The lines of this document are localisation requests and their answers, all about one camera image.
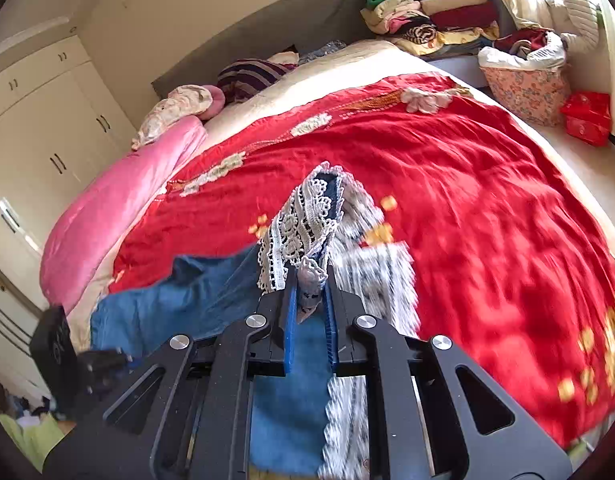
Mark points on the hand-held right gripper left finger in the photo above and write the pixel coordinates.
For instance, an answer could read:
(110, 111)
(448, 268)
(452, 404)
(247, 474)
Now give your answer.
(289, 325)

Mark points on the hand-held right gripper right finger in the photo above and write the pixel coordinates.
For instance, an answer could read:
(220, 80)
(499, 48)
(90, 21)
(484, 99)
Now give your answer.
(330, 330)

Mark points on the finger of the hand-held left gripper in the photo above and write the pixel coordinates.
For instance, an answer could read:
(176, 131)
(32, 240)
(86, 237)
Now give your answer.
(103, 366)

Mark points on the blue jeans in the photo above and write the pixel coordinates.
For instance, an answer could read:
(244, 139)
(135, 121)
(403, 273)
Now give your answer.
(207, 290)

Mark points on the dark cloth heap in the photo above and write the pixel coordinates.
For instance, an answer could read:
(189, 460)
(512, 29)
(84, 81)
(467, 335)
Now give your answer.
(17, 402)

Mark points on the green cloth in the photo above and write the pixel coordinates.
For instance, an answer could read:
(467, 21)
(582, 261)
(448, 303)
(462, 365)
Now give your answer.
(32, 440)

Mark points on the pink quilt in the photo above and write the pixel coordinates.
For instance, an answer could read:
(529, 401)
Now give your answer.
(112, 210)

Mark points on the red floral blanket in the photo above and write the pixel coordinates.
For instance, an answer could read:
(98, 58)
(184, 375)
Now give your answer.
(462, 185)

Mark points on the white wardrobe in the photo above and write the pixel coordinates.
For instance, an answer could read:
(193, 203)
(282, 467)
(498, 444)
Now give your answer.
(37, 125)

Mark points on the cream pink pillow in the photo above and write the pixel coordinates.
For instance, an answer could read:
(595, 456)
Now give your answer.
(177, 105)

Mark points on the cream bed sheet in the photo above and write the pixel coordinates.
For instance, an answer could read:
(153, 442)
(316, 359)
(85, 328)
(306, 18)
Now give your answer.
(347, 67)

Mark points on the blue patterned cloth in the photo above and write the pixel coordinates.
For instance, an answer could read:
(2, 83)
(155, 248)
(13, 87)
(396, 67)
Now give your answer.
(321, 52)

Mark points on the grey bed headboard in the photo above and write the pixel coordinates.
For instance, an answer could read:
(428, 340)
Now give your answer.
(287, 25)

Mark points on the floral laundry basket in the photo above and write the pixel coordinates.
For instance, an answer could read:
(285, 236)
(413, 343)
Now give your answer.
(527, 96)

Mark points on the red box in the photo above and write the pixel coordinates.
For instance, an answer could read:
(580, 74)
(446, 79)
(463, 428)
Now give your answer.
(587, 117)

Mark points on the stack of folded clothes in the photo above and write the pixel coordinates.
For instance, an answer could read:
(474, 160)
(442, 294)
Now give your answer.
(437, 10)

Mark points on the white cloth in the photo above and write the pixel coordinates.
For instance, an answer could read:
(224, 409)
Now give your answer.
(542, 57)

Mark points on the dark red cloth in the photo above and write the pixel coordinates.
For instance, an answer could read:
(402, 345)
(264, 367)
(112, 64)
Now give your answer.
(530, 39)

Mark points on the white knit sweater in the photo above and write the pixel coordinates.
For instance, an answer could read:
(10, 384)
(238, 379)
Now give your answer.
(580, 15)

